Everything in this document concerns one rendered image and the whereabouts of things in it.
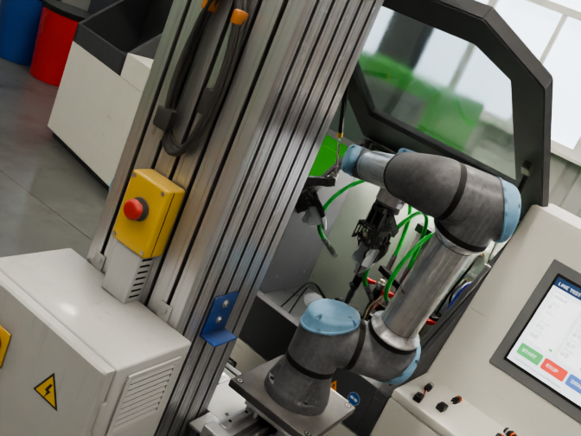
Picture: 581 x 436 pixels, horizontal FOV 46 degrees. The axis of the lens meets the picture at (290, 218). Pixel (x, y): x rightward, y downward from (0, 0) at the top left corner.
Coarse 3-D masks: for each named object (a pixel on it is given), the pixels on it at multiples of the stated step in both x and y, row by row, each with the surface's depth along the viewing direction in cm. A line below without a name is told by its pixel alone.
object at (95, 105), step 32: (128, 0) 549; (160, 0) 555; (96, 32) 545; (128, 32) 563; (160, 32) 553; (96, 64) 514; (128, 64) 484; (64, 96) 545; (96, 96) 512; (128, 96) 482; (64, 128) 542; (96, 128) 509; (128, 128) 480; (96, 160) 507
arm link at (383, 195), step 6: (378, 192) 181; (384, 192) 177; (378, 198) 179; (384, 198) 177; (390, 198) 176; (396, 198) 176; (384, 204) 178; (390, 204) 177; (396, 204) 177; (402, 204) 178
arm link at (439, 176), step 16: (352, 144) 164; (352, 160) 162; (368, 160) 152; (384, 160) 141; (400, 160) 130; (416, 160) 127; (432, 160) 125; (448, 160) 126; (352, 176) 166; (368, 176) 151; (384, 176) 134; (400, 176) 128; (416, 176) 125; (432, 176) 124; (448, 176) 123; (400, 192) 129; (416, 192) 125; (432, 192) 123; (448, 192) 123; (416, 208) 129; (432, 208) 125
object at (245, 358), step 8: (240, 344) 218; (232, 352) 220; (240, 352) 218; (248, 352) 216; (256, 352) 215; (232, 360) 220; (240, 360) 218; (248, 360) 216; (256, 360) 215; (264, 360) 213; (240, 368) 218; (248, 368) 216; (344, 424) 198; (336, 432) 198; (344, 432) 197; (352, 432) 196
